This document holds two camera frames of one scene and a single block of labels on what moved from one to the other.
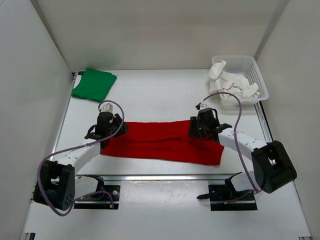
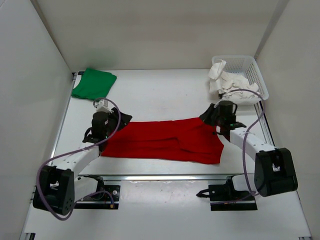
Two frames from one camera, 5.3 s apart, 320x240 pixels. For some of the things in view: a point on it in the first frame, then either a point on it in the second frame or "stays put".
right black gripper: [193, 132] to [206, 117]
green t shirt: [93, 84] stays put
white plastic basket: [248, 67] stays put
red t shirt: [169, 140] stays put
